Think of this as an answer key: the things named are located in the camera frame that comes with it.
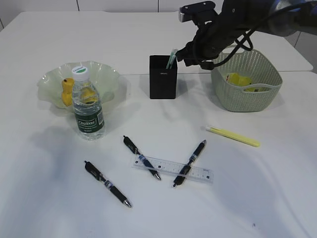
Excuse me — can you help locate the yellow waste paper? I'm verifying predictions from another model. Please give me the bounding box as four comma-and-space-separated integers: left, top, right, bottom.
225, 73, 263, 92

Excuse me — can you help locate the black pen right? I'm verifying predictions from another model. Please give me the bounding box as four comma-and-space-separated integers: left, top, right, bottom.
172, 140, 207, 188

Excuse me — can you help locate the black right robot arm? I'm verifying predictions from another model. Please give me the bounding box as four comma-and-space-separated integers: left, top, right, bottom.
176, 0, 317, 70

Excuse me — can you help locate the black square pen holder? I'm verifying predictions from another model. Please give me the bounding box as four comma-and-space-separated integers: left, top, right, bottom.
149, 55, 178, 99

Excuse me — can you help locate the green plastic woven basket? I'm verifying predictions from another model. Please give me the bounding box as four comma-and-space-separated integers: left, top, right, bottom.
211, 49, 283, 112

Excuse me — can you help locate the black pen left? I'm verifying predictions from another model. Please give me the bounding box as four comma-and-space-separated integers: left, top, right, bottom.
84, 161, 132, 208

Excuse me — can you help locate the teal utility knife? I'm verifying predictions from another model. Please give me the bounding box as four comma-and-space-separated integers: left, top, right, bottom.
166, 49, 178, 69

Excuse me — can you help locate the yellow pear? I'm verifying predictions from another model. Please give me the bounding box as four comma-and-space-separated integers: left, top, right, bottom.
61, 78, 74, 107

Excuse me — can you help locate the green ruffled glass plate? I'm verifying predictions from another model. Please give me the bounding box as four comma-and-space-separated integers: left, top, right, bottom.
37, 60, 120, 112

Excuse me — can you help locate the clear plastic ruler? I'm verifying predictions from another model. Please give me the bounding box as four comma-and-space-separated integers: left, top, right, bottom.
131, 156, 213, 184

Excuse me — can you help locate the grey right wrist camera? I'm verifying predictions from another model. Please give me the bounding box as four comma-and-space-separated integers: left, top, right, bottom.
178, 0, 218, 22

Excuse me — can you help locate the yellow utility knife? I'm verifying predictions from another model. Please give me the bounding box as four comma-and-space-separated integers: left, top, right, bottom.
205, 126, 261, 147

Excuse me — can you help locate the clear plastic water bottle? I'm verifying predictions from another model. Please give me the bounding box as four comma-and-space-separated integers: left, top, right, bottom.
71, 66, 105, 140

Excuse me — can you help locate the black pen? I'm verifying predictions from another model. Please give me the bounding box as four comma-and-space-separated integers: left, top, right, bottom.
123, 135, 161, 180
84, 161, 132, 208
172, 140, 207, 188

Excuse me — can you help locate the black pen middle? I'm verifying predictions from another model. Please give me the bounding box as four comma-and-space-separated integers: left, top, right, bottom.
123, 135, 161, 180

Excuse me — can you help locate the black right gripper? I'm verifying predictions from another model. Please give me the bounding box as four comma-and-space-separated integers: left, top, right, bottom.
175, 14, 238, 67

